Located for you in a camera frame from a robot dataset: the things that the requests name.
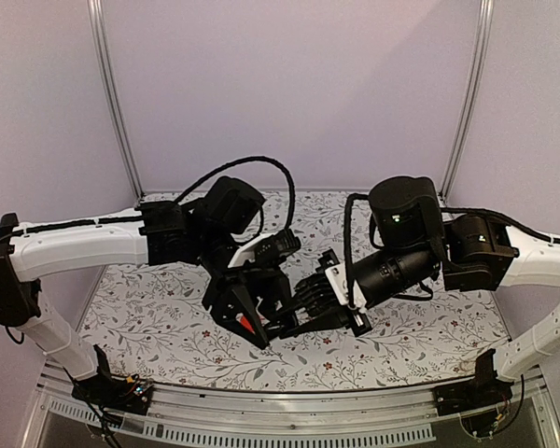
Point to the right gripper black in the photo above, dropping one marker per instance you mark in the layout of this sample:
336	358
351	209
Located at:
315	289

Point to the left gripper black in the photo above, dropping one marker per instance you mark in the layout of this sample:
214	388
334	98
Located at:
267	284

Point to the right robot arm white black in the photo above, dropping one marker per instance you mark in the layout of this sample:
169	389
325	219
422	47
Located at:
477	249

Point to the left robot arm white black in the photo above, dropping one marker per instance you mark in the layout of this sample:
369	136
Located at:
202	232

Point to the red round charging case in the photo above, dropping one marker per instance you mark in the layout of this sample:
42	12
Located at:
245	323

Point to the floral patterned table mat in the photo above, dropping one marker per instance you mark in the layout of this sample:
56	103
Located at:
151	321

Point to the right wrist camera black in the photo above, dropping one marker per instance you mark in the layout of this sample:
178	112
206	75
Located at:
356	319

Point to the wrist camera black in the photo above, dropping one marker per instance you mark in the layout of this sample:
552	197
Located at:
356	319
268	249

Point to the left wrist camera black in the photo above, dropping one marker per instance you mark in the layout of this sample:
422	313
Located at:
268	249

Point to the aluminium rail base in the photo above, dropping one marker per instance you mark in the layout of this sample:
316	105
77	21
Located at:
183	416

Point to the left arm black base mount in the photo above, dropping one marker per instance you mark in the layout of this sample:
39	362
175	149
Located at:
131	394

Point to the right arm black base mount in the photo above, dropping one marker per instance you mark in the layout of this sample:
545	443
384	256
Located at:
483	389

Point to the aluminium frame post right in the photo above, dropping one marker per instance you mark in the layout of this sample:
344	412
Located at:
477	64

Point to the aluminium frame post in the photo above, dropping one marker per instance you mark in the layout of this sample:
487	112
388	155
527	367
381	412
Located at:
477	64
106	69

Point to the aluminium frame post left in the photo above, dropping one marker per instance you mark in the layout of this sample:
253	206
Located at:
106	69

